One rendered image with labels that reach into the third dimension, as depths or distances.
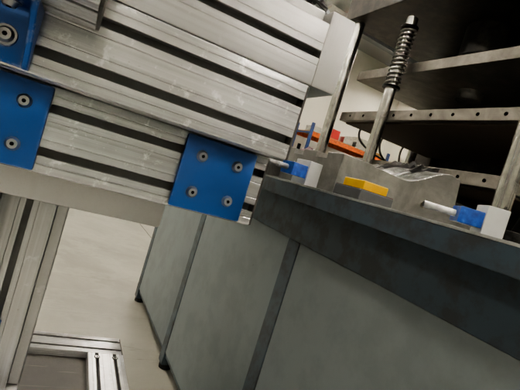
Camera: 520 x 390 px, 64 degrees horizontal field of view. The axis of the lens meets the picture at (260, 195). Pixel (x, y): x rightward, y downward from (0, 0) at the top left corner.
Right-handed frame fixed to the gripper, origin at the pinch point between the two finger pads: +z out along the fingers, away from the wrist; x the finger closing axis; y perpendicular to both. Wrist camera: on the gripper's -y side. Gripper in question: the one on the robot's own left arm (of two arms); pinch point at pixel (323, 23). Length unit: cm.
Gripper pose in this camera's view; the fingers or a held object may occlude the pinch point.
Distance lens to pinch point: 149.1
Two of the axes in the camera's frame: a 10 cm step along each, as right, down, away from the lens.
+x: 6.0, 1.4, -7.9
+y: -4.8, 8.5, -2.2
